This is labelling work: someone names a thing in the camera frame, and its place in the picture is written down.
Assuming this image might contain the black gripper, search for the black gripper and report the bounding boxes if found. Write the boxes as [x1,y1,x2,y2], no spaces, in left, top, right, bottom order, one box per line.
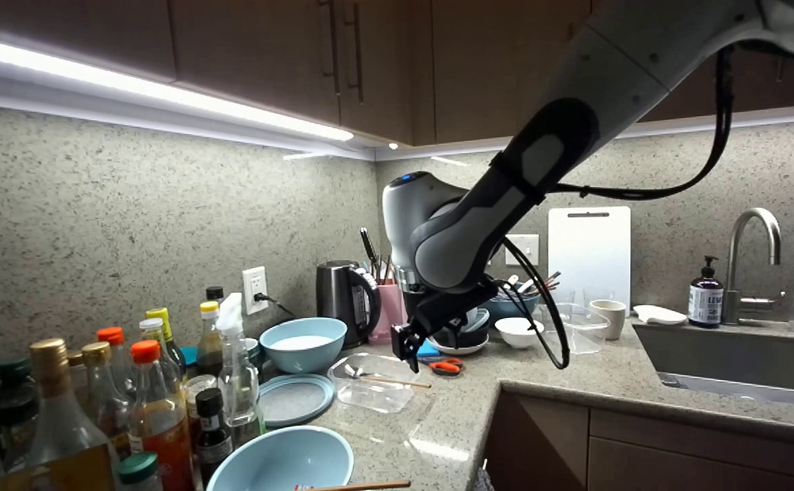
[391,271,499,377]

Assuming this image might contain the white shallow bowl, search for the white shallow bowl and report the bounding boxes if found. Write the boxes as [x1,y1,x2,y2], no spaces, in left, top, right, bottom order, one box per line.
[432,338,492,359]

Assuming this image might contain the black bowl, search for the black bowl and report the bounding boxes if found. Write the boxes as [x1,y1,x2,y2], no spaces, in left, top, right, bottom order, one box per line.
[432,307,495,351]

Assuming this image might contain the small white bowl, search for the small white bowl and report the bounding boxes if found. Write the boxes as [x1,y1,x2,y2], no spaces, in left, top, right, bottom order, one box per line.
[492,313,544,351]

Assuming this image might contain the light blue bowl white contents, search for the light blue bowl white contents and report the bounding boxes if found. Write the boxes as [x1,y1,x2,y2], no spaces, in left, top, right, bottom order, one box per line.
[257,313,349,377]

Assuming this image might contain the large dark blue bowl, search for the large dark blue bowl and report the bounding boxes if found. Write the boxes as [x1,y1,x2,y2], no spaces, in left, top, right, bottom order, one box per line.
[489,287,544,323]

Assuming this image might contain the wooden chopstick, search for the wooden chopstick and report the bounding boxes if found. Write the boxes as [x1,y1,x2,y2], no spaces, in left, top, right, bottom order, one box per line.
[291,481,415,491]

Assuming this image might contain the light blue bowl holding packets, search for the light blue bowl holding packets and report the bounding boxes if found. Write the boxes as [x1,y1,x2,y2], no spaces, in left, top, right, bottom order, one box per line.
[205,422,358,491]

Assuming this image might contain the pink knife block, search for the pink knife block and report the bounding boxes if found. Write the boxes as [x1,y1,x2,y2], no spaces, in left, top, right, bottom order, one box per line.
[372,275,410,346]

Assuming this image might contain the clear glass container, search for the clear glass container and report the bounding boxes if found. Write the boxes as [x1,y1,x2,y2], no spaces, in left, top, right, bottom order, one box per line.
[553,323,602,359]
[325,348,436,425]

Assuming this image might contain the metal spoon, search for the metal spoon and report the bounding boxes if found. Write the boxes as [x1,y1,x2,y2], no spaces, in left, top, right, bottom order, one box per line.
[338,357,377,383]

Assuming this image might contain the black thermos flask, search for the black thermos flask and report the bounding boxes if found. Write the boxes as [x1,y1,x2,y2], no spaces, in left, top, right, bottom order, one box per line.
[314,260,383,346]

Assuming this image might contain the light blue plate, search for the light blue plate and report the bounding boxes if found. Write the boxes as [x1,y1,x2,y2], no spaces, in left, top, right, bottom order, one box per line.
[257,372,338,430]

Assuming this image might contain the clear drinking glass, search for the clear drinking glass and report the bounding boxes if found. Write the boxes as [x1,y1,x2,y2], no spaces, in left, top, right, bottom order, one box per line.
[556,287,597,327]

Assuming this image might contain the white cup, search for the white cup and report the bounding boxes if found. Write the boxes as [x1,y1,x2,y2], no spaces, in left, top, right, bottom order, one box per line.
[586,298,630,344]

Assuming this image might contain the pale cap bottle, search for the pale cap bottle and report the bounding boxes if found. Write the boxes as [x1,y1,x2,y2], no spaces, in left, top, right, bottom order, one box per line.
[197,298,227,377]

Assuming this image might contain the small dark black cap bottle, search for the small dark black cap bottle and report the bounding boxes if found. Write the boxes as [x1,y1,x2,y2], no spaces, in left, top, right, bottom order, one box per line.
[190,384,234,486]

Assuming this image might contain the white sponge cloth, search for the white sponge cloth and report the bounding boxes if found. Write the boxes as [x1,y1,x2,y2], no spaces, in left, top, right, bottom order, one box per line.
[634,303,691,327]

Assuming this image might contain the yellow cap bottle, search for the yellow cap bottle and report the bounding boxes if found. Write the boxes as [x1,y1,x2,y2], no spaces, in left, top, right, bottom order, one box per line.
[145,306,179,344]

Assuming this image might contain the white cap bottle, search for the white cap bottle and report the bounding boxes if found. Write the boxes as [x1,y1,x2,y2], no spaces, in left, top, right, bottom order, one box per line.
[137,313,185,392]

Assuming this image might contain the orange cap sauce bottle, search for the orange cap sauce bottle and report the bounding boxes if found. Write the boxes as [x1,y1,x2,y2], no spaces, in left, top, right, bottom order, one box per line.
[93,324,138,384]
[126,338,200,491]

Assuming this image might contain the brown lower cabinet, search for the brown lower cabinet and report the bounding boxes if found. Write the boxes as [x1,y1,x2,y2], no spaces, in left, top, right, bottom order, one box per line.
[486,384,794,491]

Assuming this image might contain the brown wooden upper cabinet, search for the brown wooden upper cabinet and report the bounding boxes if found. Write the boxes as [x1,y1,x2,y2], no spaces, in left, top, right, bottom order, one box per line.
[413,0,794,138]
[0,0,435,147]

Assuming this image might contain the green lid jar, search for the green lid jar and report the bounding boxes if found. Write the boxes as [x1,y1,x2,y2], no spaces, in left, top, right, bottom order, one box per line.
[114,451,166,491]

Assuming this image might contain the dark soap pump bottle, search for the dark soap pump bottle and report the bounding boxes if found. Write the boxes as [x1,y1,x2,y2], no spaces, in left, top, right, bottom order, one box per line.
[686,254,725,331]

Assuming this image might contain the small gold cap bottle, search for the small gold cap bottle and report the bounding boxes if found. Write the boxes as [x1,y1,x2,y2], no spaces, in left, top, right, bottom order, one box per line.
[77,338,134,458]

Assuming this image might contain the steel kitchen sink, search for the steel kitchen sink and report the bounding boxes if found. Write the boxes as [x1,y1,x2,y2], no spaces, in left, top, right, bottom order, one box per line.
[635,323,794,398]

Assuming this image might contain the large gold cap bottle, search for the large gold cap bottle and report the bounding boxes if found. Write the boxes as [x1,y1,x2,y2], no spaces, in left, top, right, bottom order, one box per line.
[9,335,121,491]

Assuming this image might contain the metal sink faucet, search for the metal sink faucet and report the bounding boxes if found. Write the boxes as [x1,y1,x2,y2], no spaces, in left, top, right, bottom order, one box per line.
[722,205,786,324]

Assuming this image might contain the under cabinet light strip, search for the under cabinet light strip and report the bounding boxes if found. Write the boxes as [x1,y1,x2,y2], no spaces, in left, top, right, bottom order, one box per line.
[0,21,379,160]

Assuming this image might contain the dark green cap bottle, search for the dark green cap bottle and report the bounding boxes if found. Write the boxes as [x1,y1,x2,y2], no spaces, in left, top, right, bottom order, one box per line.
[0,357,44,467]

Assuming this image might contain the orange handled scissors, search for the orange handled scissors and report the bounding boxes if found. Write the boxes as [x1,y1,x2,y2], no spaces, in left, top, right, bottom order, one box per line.
[429,357,466,380]

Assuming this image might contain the dark handled knife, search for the dark handled knife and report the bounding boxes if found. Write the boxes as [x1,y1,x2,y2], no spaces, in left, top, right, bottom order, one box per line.
[358,226,379,277]

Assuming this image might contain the black power cord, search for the black power cord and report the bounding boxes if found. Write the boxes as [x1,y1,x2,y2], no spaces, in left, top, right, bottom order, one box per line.
[257,291,299,323]

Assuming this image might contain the dark handled utensil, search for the dark handled utensil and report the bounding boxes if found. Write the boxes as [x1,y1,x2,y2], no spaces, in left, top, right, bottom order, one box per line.
[526,271,564,298]

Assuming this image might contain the white light switch plate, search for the white light switch plate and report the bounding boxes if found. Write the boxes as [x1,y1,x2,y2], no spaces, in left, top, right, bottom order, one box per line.
[501,232,540,267]

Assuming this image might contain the white wall outlet with plug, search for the white wall outlet with plug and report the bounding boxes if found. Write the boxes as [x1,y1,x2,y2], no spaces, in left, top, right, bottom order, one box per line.
[239,264,269,317]

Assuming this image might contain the dark cabinet door handle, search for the dark cabinet door handle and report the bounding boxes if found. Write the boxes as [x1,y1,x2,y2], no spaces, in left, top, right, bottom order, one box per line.
[319,0,342,92]
[347,0,365,103]

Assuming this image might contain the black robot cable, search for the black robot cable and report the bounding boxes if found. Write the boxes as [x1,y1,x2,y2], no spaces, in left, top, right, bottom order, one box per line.
[499,44,735,373]

